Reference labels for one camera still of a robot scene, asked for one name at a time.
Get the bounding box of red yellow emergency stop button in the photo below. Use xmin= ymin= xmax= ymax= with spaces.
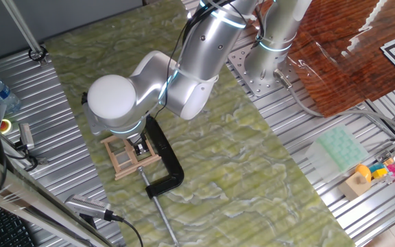
xmin=0 ymin=118 xmax=13 ymax=135

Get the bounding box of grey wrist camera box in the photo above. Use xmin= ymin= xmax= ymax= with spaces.
xmin=82 ymin=92 xmax=104 ymax=137

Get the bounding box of miniature wooden sliding window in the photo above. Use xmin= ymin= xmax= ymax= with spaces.
xmin=100 ymin=134 xmax=163 ymax=181

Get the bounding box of tan wooden block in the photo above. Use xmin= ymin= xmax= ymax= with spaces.
xmin=337 ymin=171 xmax=372 ymax=202

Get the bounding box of yellow toy block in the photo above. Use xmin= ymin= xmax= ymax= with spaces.
xmin=372 ymin=167 xmax=389 ymax=180

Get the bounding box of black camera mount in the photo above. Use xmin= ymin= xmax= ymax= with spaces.
xmin=7 ymin=140 xmax=49 ymax=172

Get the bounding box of silver stand pole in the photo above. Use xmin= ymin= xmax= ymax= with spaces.
xmin=1 ymin=0 xmax=49 ymax=67

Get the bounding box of silver depth camera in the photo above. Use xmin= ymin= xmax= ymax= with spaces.
xmin=63 ymin=193 xmax=111 ymax=229
xmin=18 ymin=122 xmax=36 ymax=151

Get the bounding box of translucent plastic storage box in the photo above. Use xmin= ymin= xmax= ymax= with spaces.
xmin=303 ymin=123 xmax=370 ymax=183

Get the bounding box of silver metal bracket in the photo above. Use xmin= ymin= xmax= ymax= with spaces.
xmin=375 ymin=150 xmax=392 ymax=163

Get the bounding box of black C-clamp with silver screw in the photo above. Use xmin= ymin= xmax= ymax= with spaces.
xmin=138 ymin=115 xmax=185 ymax=247

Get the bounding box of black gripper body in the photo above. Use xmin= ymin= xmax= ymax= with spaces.
xmin=128 ymin=132 xmax=149 ymax=147

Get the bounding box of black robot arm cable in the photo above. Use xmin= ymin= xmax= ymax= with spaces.
xmin=152 ymin=0 xmax=265 ymax=119

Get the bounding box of clear plastic water bottle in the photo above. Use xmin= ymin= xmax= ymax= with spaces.
xmin=0 ymin=73 xmax=23 ymax=114

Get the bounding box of grey base cable with connector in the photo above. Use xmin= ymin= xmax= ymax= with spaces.
xmin=273 ymin=67 xmax=395 ymax=138

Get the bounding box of teal toy block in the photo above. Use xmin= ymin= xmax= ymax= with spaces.
xmin=368 ymin=163 xmax=386 ymax=174

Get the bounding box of black camera cable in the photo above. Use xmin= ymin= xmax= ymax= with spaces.
xmin=104 ymin=209 xmax=145 ymax=247

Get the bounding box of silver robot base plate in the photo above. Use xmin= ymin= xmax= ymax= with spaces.
xmin=227 ymin=46 xmax=300 ymax=98

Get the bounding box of aluminium frame bar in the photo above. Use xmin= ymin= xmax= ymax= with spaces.
xmin=0 ymin=147 xmax=126 ymax=247

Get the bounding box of green marble pattern mat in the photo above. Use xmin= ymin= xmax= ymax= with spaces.
xmin=45 ymin=0 xmax=356 ymax=247

